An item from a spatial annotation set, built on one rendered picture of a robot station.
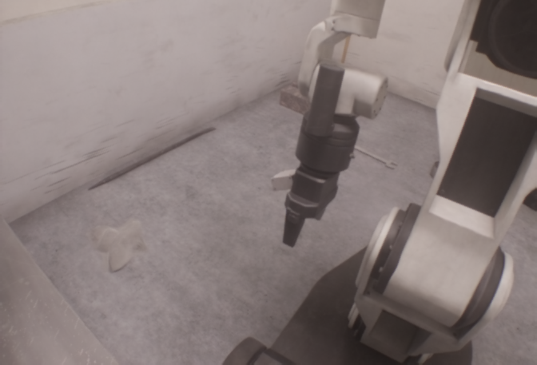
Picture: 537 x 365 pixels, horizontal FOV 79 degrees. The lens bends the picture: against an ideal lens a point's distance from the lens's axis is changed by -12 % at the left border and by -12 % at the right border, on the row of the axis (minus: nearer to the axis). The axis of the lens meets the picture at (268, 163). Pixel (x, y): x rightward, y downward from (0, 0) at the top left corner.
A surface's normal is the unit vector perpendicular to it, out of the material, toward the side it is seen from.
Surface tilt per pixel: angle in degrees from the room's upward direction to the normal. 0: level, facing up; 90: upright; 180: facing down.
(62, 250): 0
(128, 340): 0
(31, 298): 0
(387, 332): 30
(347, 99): 79
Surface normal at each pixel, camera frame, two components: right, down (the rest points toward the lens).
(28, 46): 0.78, 0.40
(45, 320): 0.07, -0.81
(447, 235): -0.51, 0.29
